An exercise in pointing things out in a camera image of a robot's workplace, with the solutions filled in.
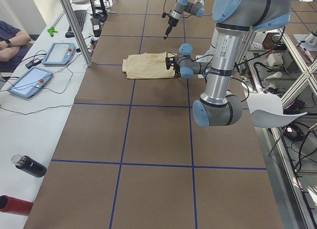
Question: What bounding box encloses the cream long-sleeve printed shirt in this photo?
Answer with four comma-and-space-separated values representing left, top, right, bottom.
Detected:
122, 52, 175, 79

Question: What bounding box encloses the green plastic clamp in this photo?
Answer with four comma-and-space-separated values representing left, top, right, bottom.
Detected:
47, 26, 58, 37

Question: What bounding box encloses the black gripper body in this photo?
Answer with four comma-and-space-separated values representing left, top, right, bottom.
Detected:
162, 11, 179, 27
165, 56, 180, 73

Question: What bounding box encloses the black computer mouse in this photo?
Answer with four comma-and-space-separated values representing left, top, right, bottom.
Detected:
65, 31, 74, 38

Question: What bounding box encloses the red cylinder bottle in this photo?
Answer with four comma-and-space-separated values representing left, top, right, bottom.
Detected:
0, 195, 33, 216

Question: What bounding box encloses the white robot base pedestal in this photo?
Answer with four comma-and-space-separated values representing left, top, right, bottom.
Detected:
195, 28, 220, 79

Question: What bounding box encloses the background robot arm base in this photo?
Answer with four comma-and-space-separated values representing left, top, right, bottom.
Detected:
293, 27, 317, 52

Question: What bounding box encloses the blue teach pendant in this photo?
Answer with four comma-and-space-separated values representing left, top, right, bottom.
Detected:
42, 43, 76, 66
8, 66, 53, 99

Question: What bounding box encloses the black water bottle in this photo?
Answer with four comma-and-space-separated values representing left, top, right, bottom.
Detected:
11, 154, 47, 178

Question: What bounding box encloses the black keyboard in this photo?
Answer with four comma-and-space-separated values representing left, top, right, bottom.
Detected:
73, 10, 87, 31

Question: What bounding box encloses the person in dark shirt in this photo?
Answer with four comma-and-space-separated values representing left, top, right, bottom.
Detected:
0, 20, 31, 73

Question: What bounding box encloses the black box white label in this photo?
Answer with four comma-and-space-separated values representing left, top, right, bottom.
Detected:
90, 18, 102, 37

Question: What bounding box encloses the near blue teach pendant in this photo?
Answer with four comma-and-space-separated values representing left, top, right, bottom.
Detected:
8, 66, 53, 99

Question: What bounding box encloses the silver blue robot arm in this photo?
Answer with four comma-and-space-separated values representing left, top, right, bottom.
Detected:
162, 0, 206, 40
165, 0, 292, 127

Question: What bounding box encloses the far blue teach pendant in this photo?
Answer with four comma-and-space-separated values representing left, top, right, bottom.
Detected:
42, 43, 76, 66

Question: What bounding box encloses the aluminium frame post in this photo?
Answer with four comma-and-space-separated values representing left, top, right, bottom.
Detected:
59, 0, 92, 67

